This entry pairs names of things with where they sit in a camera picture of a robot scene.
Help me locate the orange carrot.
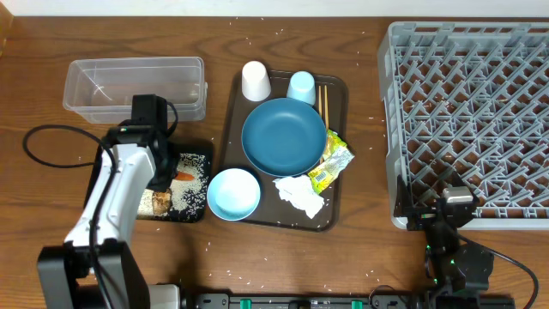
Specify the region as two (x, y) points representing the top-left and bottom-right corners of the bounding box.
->
(175, 172), (195, 181)

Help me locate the foil snack wrapper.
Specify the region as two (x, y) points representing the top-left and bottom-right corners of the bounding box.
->
(308, 130), (354, 194)

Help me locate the white tissue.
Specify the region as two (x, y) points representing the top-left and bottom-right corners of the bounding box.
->
(273, 175), (324, 219)

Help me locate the light blue bowl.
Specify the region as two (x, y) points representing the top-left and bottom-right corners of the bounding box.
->
(207, 168), (261, 221)

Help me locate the dark blue plate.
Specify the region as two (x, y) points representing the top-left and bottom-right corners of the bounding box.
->
(241, 98), (327, 177)

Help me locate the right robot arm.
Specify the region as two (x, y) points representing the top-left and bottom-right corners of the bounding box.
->
(394, 174), (494, 308)

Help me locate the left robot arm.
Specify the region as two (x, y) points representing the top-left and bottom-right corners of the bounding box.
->
(37, 94), (181, 308)

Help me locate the black waste tray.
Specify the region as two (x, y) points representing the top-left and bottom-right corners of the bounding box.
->
(83, 137), (214, 223)

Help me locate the grey dishwasher rack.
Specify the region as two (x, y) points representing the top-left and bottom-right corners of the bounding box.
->
(377, 21), (548, 230)

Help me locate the clear plastic bin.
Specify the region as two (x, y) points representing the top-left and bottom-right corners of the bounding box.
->
(63, 57), (208, 124)

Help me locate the brown food scrap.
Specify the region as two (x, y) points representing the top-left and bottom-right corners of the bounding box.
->
(152, 189), (172, 215)

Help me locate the white rice pile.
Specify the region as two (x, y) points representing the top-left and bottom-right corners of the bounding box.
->
(137, 153), (209, 222)

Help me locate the white plastic cup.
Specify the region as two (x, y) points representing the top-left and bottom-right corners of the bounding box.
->
(241, 61), (271, 102)

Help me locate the dark brown serving tray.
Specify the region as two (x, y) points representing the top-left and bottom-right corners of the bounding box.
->
(218, 70), (348, 233)

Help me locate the left wooden chopstick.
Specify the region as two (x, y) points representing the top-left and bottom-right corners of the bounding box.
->
(317, 85), (324, 164)

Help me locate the wooden chopstick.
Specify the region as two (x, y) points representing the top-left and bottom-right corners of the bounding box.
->
(317, 85), (324, 164)
(323, 85), (329, 130)

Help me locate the right wooden chopstick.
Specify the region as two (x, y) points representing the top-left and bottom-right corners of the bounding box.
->
(323, 85), (329, 130)

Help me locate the light blue plastic cup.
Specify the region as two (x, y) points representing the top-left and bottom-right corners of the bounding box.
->
(287, 71), (316, 106)

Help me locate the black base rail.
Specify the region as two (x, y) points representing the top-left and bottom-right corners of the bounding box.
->
(192, 294), (516, 309)

